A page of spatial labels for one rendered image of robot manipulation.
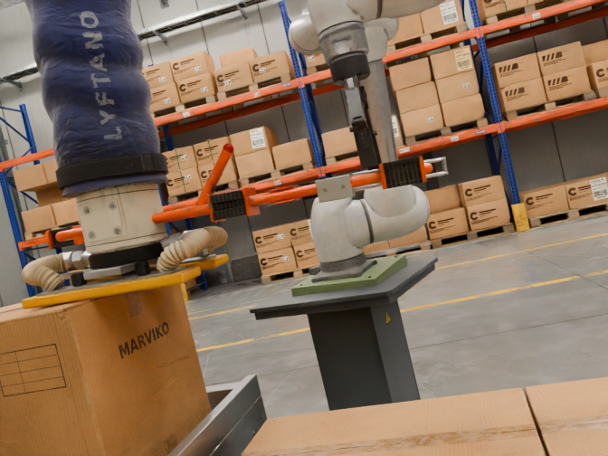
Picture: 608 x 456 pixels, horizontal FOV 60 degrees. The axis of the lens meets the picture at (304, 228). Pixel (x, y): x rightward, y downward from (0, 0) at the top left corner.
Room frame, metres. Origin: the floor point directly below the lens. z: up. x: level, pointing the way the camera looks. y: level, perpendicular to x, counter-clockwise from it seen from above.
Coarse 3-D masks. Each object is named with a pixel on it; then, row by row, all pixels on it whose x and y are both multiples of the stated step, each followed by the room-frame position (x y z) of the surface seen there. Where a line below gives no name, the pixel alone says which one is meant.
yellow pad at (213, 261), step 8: (208, 256) 1.21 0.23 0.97; (216, 256) 1.23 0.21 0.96; (224, 256) 1.23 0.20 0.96; (184, 264) 1.18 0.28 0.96; (192, 264) 1.17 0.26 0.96; (200, 264) 1.17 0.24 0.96; (208, 264) 1.17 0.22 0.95; (216, 264) 1.17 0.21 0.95; (88, 280) 1.22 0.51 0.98; (96, 280) 1.21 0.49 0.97
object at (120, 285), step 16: (80, 272) 1.06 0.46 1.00; (144, 272) 1.03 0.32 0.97; (160, 272) 1.01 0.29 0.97; (176, 272) 1.01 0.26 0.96; (192, 272) 1.02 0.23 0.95; (64, 288) 1.06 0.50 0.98; (80, 288) 1.03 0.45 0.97; (96, 288) 1.01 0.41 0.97; (112, 288) 1.00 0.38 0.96; (128, 288) 0.99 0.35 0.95; (144, 288) 0.99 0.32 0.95; (32, 304) 1.03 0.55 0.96; (48, 304) 1.02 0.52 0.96
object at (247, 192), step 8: (232, 192) 1.05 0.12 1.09; (240, 192) 1.05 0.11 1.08; (248, 192) 1.07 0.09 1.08; (208, 200) 1.07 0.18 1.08; (216, 200) 1.06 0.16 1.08; (224, 200) 1.05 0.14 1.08; (232, 200) 1.05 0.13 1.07; (240, 200) 1.06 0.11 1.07; (248, 200) 1.06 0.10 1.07; (216, 208) 1.07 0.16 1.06; (224, 208) 1.06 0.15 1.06; (232, 208) 1.05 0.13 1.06; (240, 208) 1.05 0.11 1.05; (248, 208) 1.06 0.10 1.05; (256, 208) 1.11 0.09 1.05; (216, 216) 1.06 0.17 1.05; (224, 216) 1.06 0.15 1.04; (232, 216) 1.05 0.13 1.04
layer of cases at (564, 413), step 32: (576, 384) 1.07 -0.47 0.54; (288, 416) 1.26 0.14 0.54; (320, 416) 1.21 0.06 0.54; (352, 416) 1.17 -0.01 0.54; (384, 416) 1.13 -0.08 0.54; (416, 416) 1.09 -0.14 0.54; (448, 416) 1.06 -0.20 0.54; (480, 416) 1.03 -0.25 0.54; (512, 416) 1.00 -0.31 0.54; (544, 416) 0.97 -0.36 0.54; (576, 416) 0.94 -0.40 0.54; (256, 448) 1.12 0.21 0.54; (288, 448) 1.09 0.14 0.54; (320, 448) 1.05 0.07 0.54; (352, 448) 1.02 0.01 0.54; (384, 448) 0.99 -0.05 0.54; (416, 448) 0.96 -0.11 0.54; (448, 448) 0.93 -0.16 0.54; (480, 448) 0.91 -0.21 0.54; (512, 448) 0.88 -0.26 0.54; (544, 448) 0.92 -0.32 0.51; (576, 448) 0.84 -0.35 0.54
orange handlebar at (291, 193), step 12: (420, 168) 1.01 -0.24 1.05; (360, 180) 1.03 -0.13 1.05; (372, 180) 1.02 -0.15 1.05; (276, 192) 1.06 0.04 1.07; (288, 192) 1.05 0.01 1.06; (300, 192) 1.05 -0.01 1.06; (312, 192) 1.05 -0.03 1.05; (204, 204) 1.09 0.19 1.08; (252, 204) 1.07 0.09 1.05; (156, 216) 1.10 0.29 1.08; (168, 216) 1.09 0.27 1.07; (180, 216) 1.09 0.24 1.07; (192, 216) 1.09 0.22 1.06; (60, 240) 1.14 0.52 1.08
